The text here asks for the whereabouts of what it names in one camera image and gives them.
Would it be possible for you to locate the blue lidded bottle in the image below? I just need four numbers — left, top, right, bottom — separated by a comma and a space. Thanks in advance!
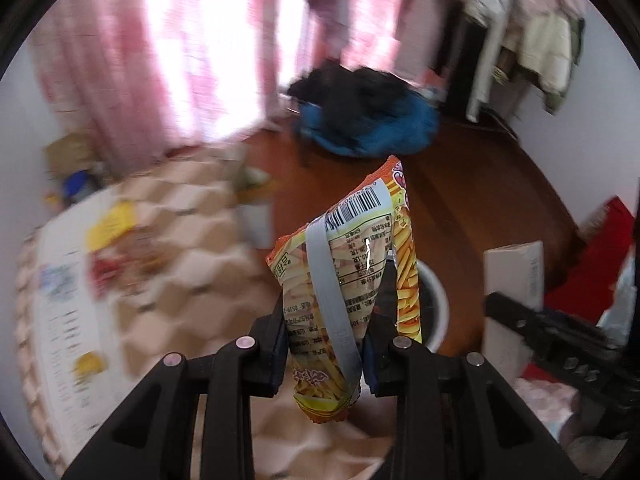
62, 170, 98, 203

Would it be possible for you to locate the large yellow wrapper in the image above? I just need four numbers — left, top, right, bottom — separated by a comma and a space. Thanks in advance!
85, 200, 141, 253

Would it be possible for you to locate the orange fries snack packet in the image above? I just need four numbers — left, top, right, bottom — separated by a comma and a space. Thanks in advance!
265, 156, 423, 423

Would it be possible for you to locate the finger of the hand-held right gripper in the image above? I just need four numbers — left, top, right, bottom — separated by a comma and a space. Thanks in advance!
484, 292, 542, 357

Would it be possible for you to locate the white puffer jacket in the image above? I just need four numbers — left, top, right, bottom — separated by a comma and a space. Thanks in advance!
450, 0, 521, 121

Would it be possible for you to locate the pink floral curtain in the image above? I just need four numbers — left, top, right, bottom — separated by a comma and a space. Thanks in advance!
30, 0, 401, 181

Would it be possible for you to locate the cream jacket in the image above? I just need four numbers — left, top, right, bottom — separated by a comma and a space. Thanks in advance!
517, 10, 576, 96

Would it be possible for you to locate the small yellow wrapper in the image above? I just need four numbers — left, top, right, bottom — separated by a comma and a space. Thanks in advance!
72, 352, 108, 381

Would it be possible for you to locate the red wrapper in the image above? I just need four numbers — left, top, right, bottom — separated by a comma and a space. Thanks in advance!
90, 240, 161, 301

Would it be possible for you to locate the brown paper bag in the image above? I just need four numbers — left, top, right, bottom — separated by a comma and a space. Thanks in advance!
45, 132, 101, 181

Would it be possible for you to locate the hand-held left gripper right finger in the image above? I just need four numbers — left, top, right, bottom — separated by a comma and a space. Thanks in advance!
361, 266, 583, 480

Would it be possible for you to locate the beige checkered cloth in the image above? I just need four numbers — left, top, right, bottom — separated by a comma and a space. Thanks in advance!
12, 152, 396, 480

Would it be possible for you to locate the white cardboard box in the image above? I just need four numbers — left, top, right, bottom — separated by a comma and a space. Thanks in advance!
482, 241, 545, 386

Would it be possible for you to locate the grey round trash bin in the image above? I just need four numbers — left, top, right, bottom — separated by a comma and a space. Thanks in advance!
415, 259, 450, 353

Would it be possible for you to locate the pile of dark and blue clothes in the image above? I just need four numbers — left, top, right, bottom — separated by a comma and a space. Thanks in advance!
292, 95, 441, 158

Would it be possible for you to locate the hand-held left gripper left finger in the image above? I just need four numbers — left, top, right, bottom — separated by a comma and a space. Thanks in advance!
62, 304, 290, 480

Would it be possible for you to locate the red blanket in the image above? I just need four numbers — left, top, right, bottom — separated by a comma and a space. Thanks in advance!
520, 195, 636, 381

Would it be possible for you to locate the olive green jacket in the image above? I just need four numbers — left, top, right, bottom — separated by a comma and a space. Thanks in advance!
542, 20, 587, 113

